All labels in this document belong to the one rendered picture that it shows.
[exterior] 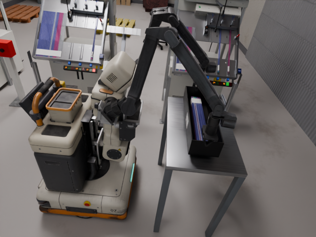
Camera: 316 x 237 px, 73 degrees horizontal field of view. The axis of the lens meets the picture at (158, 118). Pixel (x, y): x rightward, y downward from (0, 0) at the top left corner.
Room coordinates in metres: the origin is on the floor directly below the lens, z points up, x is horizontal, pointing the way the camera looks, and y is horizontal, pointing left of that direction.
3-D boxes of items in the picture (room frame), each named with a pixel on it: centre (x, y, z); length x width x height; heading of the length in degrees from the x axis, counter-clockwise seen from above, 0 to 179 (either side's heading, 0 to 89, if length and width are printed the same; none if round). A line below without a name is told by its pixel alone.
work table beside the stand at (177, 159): (1.11, -0.29, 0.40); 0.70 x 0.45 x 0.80; 2
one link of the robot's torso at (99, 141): (1.15, 0.32, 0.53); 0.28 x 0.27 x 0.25; 2
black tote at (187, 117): (1.11, -0.27, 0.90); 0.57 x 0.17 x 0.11; 2
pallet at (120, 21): (5.60, 1.34, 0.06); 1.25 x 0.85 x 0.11; 5
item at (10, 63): (2.15, 1.74, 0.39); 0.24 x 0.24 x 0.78; 3
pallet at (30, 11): (5.65, 3.83, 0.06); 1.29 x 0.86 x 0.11; 4
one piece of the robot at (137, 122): (1.09, 0.19, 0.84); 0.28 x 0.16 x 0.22; 2
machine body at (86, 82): (2.65, 1.05, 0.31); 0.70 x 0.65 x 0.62; 93
